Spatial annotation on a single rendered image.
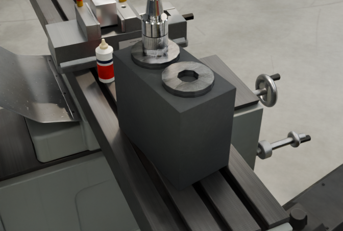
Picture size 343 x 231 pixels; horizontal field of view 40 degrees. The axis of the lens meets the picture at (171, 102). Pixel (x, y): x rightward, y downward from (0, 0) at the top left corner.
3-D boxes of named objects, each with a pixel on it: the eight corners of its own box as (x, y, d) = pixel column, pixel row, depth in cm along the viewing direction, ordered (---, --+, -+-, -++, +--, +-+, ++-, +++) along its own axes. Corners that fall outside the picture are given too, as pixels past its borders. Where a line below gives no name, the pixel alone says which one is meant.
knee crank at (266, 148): (303, 134, 165) (306, 121, 161) (314, 145, 161) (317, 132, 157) (249, 153, 158) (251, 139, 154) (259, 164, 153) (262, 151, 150)
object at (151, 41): (137, 50, 86) (136, 22, 83) (154, 40, 89) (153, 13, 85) (156, 60, 84) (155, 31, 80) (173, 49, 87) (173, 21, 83)
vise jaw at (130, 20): (129, 8, 127) (128, -6, 125) (145, 29, 118) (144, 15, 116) (108, 12, 126) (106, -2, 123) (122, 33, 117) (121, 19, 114)
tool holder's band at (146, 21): (136, 22, 83) (135, 17, 82) (153, 13, 85) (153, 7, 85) (155, 31, 80) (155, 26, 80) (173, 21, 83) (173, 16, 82)
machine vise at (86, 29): (168, 21, 136) (168, -15, 129) (189, 46, 125) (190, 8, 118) (47, 45, 126) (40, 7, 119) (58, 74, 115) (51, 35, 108)
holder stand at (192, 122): (165, 106, 105) (164, 27, 93) (229, 164, 91) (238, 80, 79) (118, 126, 100) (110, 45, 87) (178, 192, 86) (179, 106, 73)
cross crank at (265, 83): (265, 91, 169) (269, 64, 162) (284, 110, 161) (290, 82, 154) (226, 102, 164) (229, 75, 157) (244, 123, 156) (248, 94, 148)
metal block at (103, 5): (111, 13, 123) (109, -8, 119) (118, 23, 118) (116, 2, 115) (91, 17, 121) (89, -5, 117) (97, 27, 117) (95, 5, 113)
